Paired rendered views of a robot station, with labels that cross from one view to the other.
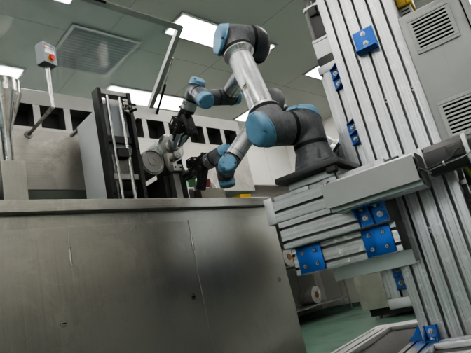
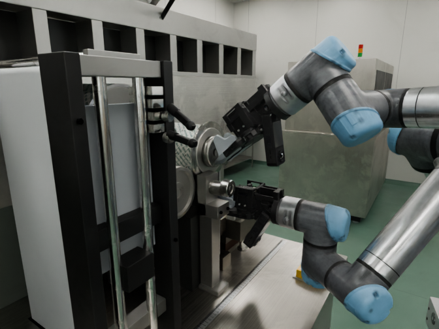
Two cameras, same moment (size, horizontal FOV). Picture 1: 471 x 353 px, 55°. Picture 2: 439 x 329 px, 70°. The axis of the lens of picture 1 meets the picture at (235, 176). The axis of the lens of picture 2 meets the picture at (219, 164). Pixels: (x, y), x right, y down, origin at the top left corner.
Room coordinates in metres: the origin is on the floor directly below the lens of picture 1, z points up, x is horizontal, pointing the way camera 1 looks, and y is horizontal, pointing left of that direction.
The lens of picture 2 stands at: (1.33, 0.39, 1.41)
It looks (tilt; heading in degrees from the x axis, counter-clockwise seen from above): 14 degrees down; 350
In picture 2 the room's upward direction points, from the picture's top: straight up
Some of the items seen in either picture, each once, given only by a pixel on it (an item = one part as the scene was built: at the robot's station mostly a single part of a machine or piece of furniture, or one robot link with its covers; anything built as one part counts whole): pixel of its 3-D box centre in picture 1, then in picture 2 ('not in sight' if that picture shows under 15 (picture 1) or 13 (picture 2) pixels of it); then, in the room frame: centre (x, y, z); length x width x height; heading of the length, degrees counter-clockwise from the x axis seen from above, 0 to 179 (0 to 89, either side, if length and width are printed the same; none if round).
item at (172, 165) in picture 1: (176, 183); (214, 234); (2.03, 0.27, 1.05); 0.06 x 0.05 x 0.31; 46
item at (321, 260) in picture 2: (226, 174); (323, 263); (1.92, 0.04, 1.01); 0.11 x 0.08 x 0.11; 8
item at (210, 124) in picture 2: (171, 147); (209, 151); (2.08, 0.28, 1.25); 0.15 x 0.01 x 0.15; 136
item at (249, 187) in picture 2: (199, 164); (259, 202); (2.05, 0.16, 1.12); 0.12 x 0.08 x 0.09; 46
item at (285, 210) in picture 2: (209, 160); (289, 213); (1.99, 0.10, 1.11); 0.08 x 0.05 x 0.08; 136
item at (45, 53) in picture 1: (47, 54); not in sight; (1.71, 0.68, 1.66); 0.07 x 0.07 x 0.10; 65
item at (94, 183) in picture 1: (95, 172); (42, 212); (1.95, 0.62, 1.17); 0.34 x 0.05 x 0.54; 46
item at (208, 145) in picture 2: (172, 146); (213, 151); (2.07, 0.27, 1.25); 0.07 x 0.02 x 0.07; 136
